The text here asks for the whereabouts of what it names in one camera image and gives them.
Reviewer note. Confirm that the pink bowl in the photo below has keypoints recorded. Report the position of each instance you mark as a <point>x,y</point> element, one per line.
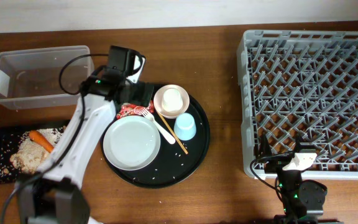
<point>158,101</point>

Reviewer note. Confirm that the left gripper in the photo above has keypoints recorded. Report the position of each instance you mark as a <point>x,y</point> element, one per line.
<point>139,97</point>

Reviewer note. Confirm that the clear plastic bin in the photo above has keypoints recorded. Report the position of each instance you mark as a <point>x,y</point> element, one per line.
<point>29,78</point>

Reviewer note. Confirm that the grey dishwasher rack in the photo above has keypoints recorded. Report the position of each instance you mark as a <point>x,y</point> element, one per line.
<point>300,82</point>

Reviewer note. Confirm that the red snack wrapper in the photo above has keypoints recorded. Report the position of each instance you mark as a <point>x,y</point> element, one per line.
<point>128,109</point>

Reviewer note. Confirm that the light blue cup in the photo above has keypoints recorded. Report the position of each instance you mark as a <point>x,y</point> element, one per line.
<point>185,127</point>

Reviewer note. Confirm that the orange carrot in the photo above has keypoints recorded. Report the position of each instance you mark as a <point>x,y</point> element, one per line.
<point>38,138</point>

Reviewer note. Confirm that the white plastic fork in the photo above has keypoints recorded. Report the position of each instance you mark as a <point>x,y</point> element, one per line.
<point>168,137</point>

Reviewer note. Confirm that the black rectangular tray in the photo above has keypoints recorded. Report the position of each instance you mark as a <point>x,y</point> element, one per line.
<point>11,138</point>

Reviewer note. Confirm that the round black serving tray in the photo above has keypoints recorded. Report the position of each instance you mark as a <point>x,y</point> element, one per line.
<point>172,165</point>

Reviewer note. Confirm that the white cup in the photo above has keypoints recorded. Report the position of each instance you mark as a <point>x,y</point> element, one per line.
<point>172,100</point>

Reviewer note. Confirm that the grey plate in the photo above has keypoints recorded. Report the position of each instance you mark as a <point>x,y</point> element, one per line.
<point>131,143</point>

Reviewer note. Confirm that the wooden chopstick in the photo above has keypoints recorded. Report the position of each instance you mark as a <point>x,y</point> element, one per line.
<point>173,134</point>

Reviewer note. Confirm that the rice and food scraps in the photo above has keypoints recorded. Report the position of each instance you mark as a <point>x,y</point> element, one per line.
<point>25,155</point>

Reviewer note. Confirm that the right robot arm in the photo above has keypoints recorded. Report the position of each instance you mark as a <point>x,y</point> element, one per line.
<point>302,200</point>

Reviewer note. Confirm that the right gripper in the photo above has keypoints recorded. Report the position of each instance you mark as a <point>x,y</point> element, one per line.
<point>276,163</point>

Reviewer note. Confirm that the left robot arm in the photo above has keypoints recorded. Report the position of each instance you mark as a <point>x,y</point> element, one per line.
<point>53,194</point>

